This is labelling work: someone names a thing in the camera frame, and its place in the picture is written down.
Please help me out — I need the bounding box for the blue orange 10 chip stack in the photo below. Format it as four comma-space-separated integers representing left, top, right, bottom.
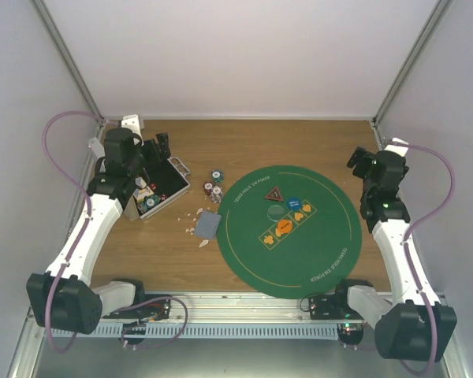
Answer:
210, 185, 223, 204

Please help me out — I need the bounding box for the blue small blind button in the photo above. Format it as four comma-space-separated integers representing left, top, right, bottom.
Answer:
287, 197, 302, 211

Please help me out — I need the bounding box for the black red triangular all-in button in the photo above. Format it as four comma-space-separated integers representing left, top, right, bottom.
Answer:
265, 186, 283, 202

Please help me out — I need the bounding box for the orange big blind button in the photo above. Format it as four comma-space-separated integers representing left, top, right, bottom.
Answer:
275, 219, 293, 238

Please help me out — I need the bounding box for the clear round dealer button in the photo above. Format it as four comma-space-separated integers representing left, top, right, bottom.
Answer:
267, 204, 285, 222

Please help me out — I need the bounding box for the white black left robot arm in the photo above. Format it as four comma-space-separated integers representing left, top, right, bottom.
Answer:
26, 128, 147, 335

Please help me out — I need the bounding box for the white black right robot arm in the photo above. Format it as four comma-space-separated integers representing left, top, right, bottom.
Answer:
333, 139, 457, 364

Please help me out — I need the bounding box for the silver aluminium poker case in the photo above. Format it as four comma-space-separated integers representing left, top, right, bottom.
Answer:
123, 157, 191, 221

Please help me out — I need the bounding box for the chip stack inside case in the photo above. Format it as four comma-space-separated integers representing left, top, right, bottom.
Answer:
143, 195, 161, 210

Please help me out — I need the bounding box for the red black 100 chip stack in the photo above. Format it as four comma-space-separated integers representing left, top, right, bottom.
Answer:
203, 181, 214, 196

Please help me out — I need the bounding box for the blue green 50 chip stack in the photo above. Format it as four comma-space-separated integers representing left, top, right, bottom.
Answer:
211, 169, 224, 183

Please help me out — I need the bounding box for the blue playing card deck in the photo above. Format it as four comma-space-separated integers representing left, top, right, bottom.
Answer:
194, 211, 222, 239

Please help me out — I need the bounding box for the round green poker mat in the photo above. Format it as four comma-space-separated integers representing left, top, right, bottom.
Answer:
217, 165, 362, 299

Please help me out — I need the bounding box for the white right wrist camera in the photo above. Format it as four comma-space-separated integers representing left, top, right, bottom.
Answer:
384, 138, 409, 158

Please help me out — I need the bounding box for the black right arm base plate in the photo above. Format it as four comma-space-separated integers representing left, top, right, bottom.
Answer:
308, 294, 362, 321

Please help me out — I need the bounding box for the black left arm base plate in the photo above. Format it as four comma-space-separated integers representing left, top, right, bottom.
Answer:
104, 300, 170, 321

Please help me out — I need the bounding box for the grey slotted cable duct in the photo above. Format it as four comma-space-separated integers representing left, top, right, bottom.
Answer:
50, 322, 340, 339

